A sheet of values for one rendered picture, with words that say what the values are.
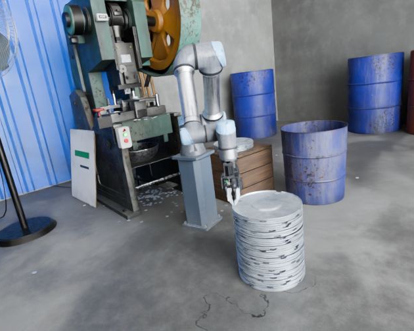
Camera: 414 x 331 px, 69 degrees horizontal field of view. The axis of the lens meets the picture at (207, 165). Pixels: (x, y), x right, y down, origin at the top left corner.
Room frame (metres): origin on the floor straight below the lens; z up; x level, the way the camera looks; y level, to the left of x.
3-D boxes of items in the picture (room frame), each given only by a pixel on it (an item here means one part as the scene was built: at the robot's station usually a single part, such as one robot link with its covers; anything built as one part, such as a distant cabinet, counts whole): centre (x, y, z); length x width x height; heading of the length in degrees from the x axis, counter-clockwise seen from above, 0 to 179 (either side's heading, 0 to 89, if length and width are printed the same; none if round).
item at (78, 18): (2.23, 0.73, 1.31); 0.22 x 0.12 x 0.22; 38
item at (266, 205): (1.18, -0.23, 0.32); 0.29 x 0.29 x 0.01
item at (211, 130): (1.29, -0.07, 0.63); 0.11 x 0.11 x 0.08; 3
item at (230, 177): (1.19, -0.09, 0.48); 0.09 x 0.08 x 0.12; 168
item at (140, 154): (2.37, 0.53, 0.36); 0.34 x 0.34 x 0.10
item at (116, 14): (2.37, 0.53, 1.27); 0.21 x 0.12 x 0.34; 38
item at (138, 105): (2.23, 0.42, 0.72); 0.25 x 0.14 x 0.14; 38
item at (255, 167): (2.18, -0.21, 0.18); 0.40 x 0.38 x 0.35; 35
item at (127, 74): (2.34, 0.50, 1.04); 0.17 x 0.15 x 0.30; 38
